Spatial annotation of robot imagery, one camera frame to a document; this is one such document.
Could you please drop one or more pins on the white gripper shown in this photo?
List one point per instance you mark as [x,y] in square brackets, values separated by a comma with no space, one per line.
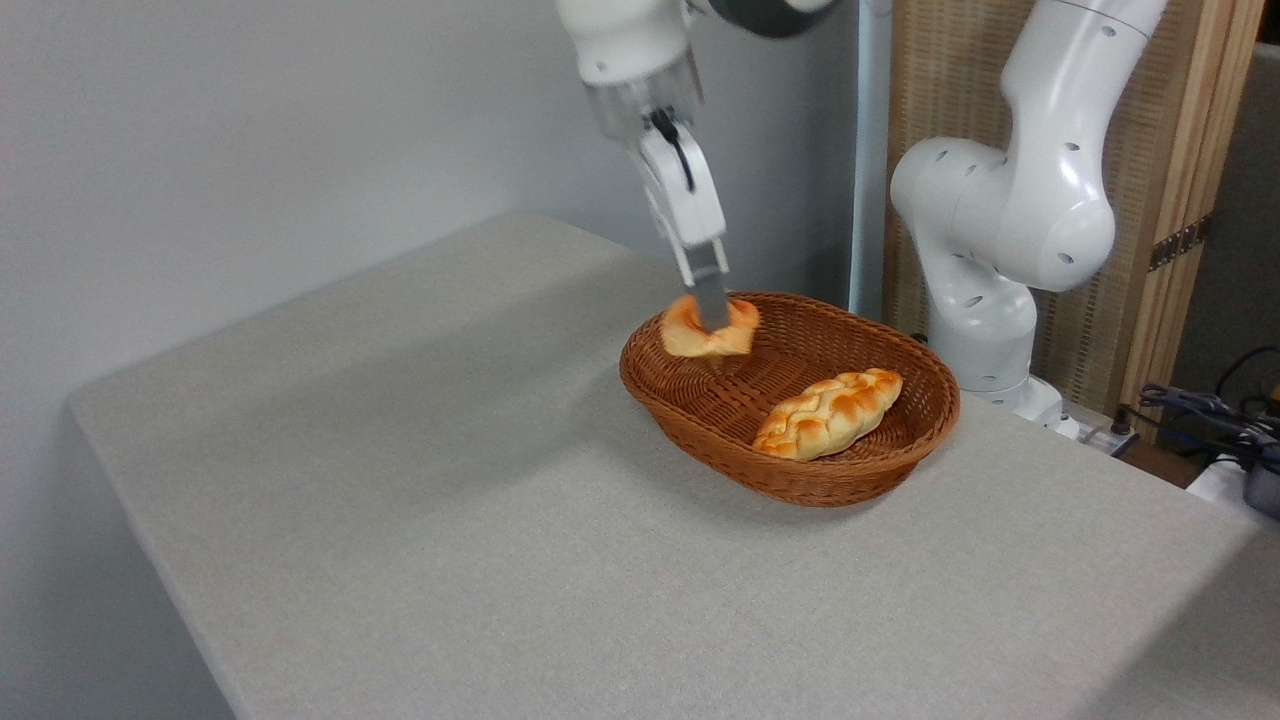
[700,200]

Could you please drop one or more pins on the round orange bread roll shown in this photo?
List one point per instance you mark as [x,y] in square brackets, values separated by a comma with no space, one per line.
[680,335]

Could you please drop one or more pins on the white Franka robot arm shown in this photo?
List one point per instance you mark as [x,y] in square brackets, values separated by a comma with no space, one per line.
[1030,200]

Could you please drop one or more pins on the braided golden bread loaf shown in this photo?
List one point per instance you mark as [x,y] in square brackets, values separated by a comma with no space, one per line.
[830,415]

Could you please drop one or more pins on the white vertical pole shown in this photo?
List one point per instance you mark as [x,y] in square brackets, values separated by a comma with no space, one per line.
[868,180]

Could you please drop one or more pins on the brown wicker basket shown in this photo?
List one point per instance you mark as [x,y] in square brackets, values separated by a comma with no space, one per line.
[870,470]

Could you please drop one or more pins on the metal screen hinge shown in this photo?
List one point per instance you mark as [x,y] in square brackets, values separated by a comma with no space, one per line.
[1180,243]

